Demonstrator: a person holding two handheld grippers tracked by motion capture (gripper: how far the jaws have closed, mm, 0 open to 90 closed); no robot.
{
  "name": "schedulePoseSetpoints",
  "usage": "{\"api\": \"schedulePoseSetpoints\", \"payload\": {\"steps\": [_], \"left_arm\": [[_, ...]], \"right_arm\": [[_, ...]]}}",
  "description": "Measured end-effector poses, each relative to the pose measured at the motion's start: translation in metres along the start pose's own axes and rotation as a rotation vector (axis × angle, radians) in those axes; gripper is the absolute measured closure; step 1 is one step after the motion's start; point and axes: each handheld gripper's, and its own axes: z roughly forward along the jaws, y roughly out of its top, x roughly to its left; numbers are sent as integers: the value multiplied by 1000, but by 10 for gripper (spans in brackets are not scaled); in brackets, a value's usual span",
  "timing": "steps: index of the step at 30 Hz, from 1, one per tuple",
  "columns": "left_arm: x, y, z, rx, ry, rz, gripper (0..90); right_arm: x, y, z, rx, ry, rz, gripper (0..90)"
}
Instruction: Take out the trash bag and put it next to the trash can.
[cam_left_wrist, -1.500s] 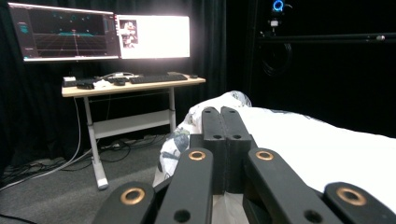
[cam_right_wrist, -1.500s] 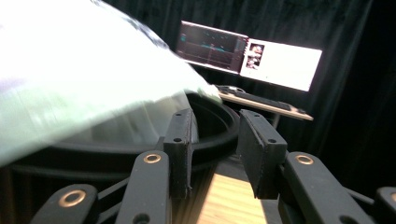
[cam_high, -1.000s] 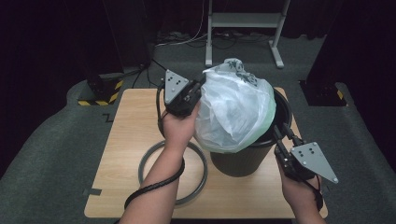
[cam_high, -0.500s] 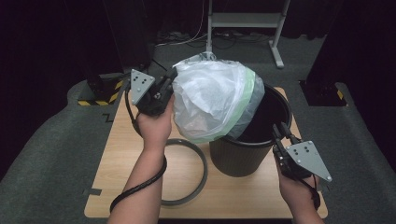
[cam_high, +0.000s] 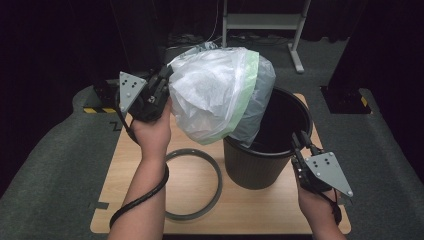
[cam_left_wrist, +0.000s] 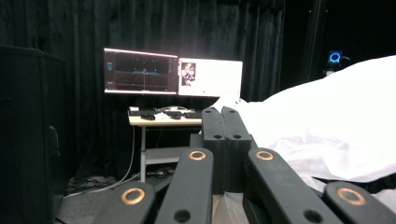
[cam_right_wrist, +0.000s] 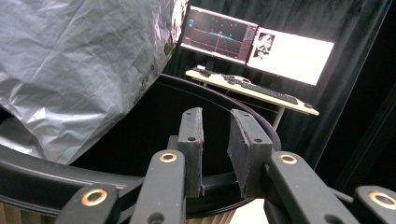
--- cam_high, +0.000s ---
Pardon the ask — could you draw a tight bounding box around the white floor cable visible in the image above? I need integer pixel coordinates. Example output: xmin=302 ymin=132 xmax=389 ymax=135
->
xmin=166 ymin=0 xmax=224 ymax=51

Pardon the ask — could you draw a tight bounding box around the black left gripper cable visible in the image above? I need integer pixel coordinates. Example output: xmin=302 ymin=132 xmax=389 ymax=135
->
xmin=109 ymin=96 xmax=170 ymax=230

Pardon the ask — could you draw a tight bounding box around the person's right hand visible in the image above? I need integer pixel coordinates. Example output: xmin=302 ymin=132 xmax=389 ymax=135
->
xmin=297 ymin=181 xmax=338 ymax=229

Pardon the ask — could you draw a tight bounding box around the grey plastic bin ring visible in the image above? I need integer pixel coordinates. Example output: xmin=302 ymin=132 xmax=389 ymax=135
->
xmin=164 ymin=148 xmax=223 ymax=222

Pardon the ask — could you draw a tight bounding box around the white metal stand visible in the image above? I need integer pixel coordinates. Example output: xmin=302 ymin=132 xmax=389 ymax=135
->
xmin=221 ymin=0 xmax=313 ymax=74

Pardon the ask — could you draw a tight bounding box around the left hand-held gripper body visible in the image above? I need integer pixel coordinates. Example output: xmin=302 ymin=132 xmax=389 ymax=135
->
xmin=114 ymin=71 xmax=167 ymax=123

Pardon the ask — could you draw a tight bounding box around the person's left hand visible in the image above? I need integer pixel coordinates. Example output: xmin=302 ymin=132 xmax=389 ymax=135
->
xmin=130 ymin=99 xmax=173 ymax=161

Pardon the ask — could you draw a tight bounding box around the white panda print trash bag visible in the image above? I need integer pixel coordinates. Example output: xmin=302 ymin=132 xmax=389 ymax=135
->
xmin=167 ymin=41 xmax=277 ymax=148

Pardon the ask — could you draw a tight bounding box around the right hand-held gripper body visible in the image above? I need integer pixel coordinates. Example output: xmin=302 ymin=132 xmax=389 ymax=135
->
xmin=291 ymin=148 xmax=354 ymax=198

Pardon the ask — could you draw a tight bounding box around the black ribbed trash can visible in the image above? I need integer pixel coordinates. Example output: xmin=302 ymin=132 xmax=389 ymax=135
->
xmin=223 ymin=87 xmax=314 ymax=191

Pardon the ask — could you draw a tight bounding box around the black base with hazard stripes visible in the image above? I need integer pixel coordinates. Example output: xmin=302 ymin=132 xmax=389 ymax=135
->
xmin=320 ymin=85 xmax=373 ymax=115
xmin=83 ymin=79 xmax=125 ymax=114

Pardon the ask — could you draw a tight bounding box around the tangle of black cables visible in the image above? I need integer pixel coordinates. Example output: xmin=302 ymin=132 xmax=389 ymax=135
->
xmin=228 ymin=33 xmax=291 ymax=48

